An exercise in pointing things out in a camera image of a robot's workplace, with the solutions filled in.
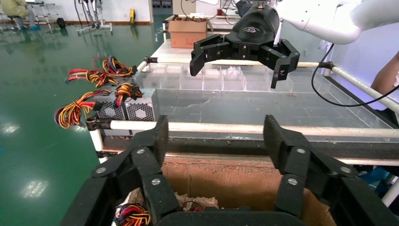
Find coloured wires in box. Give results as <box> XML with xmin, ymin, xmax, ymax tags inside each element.
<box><xmin>113</xmin><ymin>203</ymin><xmax>152</xmax><ymax>226</ymax></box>

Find thin black cable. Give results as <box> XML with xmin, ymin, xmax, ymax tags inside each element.
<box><xmin>311</xmin><ymin>43</ymin><xmax>399</xmax><ymax>108</ymax></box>

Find white wheeled stand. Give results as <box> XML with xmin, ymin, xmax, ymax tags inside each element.
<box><xmin>74</xmin><ymin>0</ymin><xmax>113</xmax><ymax>35</ymax></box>

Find person in yellow jacket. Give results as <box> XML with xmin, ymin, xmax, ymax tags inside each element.
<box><xmin>0</xmin><ymin>0</ymin><xmax>41</xmax><ymax>31</ymax></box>

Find blue plastic object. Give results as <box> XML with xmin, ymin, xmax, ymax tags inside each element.
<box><xmin>358</xmin><ymin>166</ymin><xmax>392</xmax><ymax>188</ymax></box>

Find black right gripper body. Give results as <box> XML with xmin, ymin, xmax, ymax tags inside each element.
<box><xmin>224</xmin><ymin>4</ymin><xmax>280</xmax><ymax>60</ymax></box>

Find worn brown cardboard box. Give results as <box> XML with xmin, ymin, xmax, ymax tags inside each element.
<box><xmin>128</xmin><ymin>155</ymin><xmax>339</xmax><ymax>226</ymax></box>

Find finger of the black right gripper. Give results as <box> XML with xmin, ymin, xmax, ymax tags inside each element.
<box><xmin>189</xmin><ymin>33</ymin><xmax>233</xmax><ymax>77</ymax></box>
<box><xmin>260</xmin><ymin>39</ymin><xmax>301</xmax><ymax>89</ymax></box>

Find closed brown cardboard carton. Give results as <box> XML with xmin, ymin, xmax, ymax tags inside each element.
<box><xmin>168</xmin><ymin>16</ymin><xmax>209</xmax><ymax>49</ymax></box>

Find frayed cardboard divider insert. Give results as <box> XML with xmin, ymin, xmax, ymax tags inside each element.
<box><xmin>173</xmin><ymin>191</ymin><xmax>220</xmax><ymax>210</ymax></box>

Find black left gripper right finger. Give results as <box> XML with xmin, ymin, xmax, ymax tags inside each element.
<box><xmin>263</xmin><ymin>114</ymin><xmax>359</xmax><ymax>218</ymax></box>

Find crumpled clear plastic bag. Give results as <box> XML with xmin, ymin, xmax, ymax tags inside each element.
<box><xmin>221</xmin><ymin>66</ymin><xmax>242</xmax><ymax>77</ymax></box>

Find bare person forearm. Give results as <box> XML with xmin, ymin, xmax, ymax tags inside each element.
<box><xmin>370</xmin><ymin>51</ymin><xmax>399</xmax><ymax>96</ymax></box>

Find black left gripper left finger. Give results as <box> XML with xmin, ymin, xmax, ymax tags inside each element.
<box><xmin>90</xmin><ymin>114</ymin><xmax>181</xmax><ymax>225</ymax></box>

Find clear acrylic compartment tray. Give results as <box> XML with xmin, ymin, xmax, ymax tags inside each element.
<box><xmin>137</xmin><ymin>63</ymin><xmax>399</xmax><ymax>130</ymax></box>

